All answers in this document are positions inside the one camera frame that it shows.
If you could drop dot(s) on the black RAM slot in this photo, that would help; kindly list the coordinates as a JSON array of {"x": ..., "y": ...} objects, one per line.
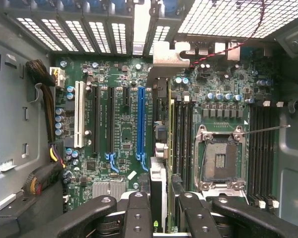
[
  {"x": 274, "y": 153},
  {"x": 185, "y": 138},
  {"x": 178, "y": 138},
  {"x": 252, "y": 153},
  {"x": 266, "y": 153},
  {"x": 259, "y": 153},
  {"x": 192, "y": 138}
]

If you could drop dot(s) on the thin metal locking lever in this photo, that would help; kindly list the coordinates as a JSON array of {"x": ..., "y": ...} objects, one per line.
[{"x": 268, "y": 130}]

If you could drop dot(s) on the blue expansion slot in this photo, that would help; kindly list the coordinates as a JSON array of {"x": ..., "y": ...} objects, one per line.
[{"x": 141, "y": 119}]

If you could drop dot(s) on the short black expansion slot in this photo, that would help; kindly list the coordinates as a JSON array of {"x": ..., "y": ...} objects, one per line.
[{"x": 126, "y": 96}]

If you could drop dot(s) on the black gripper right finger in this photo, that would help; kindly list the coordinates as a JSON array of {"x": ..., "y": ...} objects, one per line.
[{"x": 198, "y": 218}]

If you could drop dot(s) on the green motherboard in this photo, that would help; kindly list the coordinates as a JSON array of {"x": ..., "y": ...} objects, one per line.
[{"x": 124, "y": 124}]

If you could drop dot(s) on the open PC case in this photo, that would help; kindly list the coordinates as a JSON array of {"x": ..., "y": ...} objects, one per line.
[{"x": 293, "y": 161}]

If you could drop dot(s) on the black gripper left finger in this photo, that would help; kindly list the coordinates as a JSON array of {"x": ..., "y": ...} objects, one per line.
[{"x": 139, "y": 218}]

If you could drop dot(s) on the CPU socket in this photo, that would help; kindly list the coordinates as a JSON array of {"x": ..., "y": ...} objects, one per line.
[{"x": 221, "y": 158}]

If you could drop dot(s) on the long black expansion slot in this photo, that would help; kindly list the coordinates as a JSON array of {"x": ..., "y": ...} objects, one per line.
[
  {"x": 96, "y": 119},
  {"x": 110, "y": 119}
]

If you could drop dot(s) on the silver chipset heatsink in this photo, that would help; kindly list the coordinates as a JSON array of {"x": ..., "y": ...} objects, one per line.
[{"x": 106, "y": 191}]

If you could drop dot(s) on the white expansion slot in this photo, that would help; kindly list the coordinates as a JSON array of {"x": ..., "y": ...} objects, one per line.
[{"x": 79, "y": 116}]

